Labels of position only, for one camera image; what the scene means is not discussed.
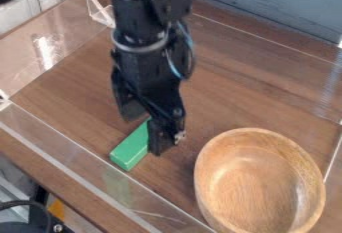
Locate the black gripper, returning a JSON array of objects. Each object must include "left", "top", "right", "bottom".
[{"left": 111, "top": 48, "right": 186, "bottom": 156}]

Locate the green rectangular block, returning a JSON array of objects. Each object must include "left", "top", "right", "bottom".
[{"left": 110, "top": 122, "right": 148, "bottom": 171}]

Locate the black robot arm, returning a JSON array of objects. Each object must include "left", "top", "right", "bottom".
[{"left": 111, "top": 0, "right": 195, "bottom": 155}]

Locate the brown wooden bowl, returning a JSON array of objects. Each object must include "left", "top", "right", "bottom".
[{"left": 194, "top": 128, "right": 326, "bottom": 233}]

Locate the black device lower left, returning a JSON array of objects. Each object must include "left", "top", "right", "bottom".
[{"left": 0, "top": 217, "right": 76, "bottom": 233}]

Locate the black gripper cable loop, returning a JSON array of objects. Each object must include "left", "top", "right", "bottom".
[{"left": 162, "top": 21, "right": 197, "bottom": 80}]

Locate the clear acrylic enclosure wall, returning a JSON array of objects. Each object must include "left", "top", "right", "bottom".
[{"left": 0, "top": 0, "right": 342, "bottom": 233}]

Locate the clear acrylic corner bracket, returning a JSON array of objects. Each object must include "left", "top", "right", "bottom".
[{"left": 86, "top": 0, "right": 116, "bottom": 29}]

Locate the black cable lower left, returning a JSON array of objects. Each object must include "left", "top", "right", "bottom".
[{"left": 0, "top": 200, "right": 51, "bottom": 233}]

